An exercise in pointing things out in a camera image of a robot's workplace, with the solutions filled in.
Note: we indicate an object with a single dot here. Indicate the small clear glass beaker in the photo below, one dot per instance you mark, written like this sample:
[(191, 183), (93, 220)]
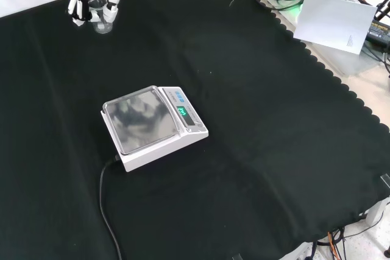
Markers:
[(102, 21)]

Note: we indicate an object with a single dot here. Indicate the white electronic balance steel pan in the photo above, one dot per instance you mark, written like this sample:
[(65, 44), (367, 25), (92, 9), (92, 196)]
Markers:
[(143, 121)]

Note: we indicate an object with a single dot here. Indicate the black bench cloth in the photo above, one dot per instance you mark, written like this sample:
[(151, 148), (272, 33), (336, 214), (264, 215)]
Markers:
[(243, 150)]

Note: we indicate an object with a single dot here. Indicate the pale white board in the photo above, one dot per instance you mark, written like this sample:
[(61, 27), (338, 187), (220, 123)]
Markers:
[(333, 22)]

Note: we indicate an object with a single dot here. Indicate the black power adapter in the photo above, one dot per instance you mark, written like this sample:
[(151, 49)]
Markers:
[(379, 33)]

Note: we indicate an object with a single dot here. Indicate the black tripod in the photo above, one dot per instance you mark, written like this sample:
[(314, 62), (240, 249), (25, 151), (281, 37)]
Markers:
[(383, 8)]

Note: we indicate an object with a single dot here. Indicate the grey bench frame leg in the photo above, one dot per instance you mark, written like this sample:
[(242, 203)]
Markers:
[(377, 208)]

